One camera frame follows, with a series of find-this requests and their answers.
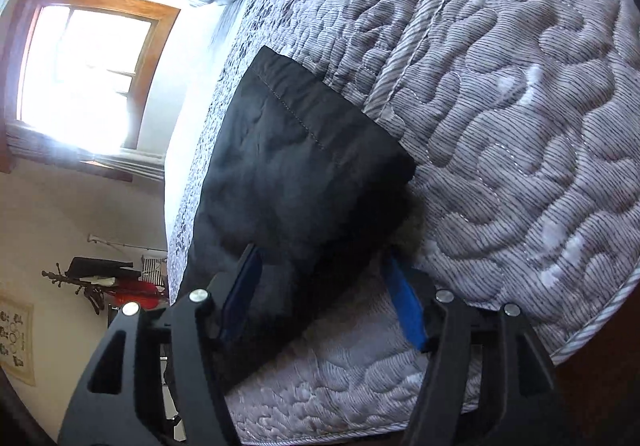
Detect beige wall picture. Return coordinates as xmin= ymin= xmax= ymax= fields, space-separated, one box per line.
xmin=0 ymin=290 xmax=37 ymax=388

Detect grey quilted bedspread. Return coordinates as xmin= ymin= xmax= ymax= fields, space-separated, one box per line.
xmin=166 ymin=0 xmax=640 ymax=446

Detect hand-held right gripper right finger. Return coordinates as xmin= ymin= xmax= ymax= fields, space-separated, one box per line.
xmin=381 ymin=256 xmax=587 ymax=446

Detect dark wooden coat rack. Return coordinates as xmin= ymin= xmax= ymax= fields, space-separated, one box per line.
xmin=41 ymin=255 xmax=168 ymax=316

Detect black pants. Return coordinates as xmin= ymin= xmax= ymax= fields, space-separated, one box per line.
xmin=165 ymin=45 xmax=417 ymax=394

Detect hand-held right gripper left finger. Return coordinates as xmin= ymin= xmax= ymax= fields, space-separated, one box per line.
xmin=57 ymin=242 xmax=264 ymax=446

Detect white wall rod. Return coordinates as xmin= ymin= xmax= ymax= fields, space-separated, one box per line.
xmin=87 ymin=233 xmax=168 ymax=258

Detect red garment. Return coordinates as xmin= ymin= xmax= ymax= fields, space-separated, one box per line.
xmin=111 ymin=279 xmax=169 ymax=311

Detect wooden framed window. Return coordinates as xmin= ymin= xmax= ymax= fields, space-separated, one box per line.
xmin=0 ymin=0 xmax=182 ymax=183

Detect white bed sheet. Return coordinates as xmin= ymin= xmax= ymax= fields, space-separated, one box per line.
xmin=162 ymin=0 xmax=301 ymax=252

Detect striped cloth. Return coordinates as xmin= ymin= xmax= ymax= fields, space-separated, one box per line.
xmin=141 ymin=253 xmax=169 ymax=288

